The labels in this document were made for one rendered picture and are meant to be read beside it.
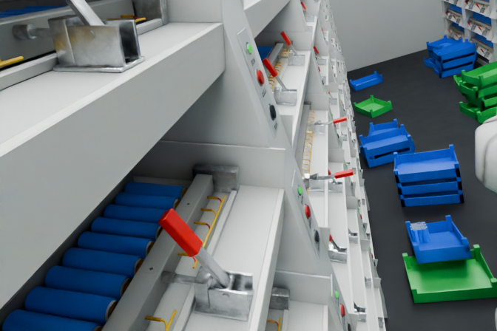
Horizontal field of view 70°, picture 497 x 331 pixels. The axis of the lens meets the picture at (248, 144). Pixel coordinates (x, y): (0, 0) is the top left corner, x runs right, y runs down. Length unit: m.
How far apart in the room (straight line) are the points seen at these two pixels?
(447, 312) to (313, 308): 1.20
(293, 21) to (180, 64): 0.82
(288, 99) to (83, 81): 0.49
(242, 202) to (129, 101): 0.23
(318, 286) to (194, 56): 0.34
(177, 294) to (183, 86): 0.16
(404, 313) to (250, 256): 1.39
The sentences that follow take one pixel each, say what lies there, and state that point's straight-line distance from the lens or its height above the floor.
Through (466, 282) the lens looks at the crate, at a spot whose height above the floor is 0.00.
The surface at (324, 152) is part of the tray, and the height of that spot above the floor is 0.93.
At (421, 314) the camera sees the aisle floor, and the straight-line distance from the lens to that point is 1.68.
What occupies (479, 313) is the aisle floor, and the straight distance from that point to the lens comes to 1.69.
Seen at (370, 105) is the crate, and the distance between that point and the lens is 3.56.
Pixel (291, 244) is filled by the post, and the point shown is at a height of 1.03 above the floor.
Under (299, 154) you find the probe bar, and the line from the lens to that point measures 0.80.
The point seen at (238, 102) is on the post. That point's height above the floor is 1.22.
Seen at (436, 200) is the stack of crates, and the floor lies 0.03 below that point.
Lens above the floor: 1.32
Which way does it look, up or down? 22 degrees down
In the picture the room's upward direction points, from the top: 22 degrees counter-clockwise
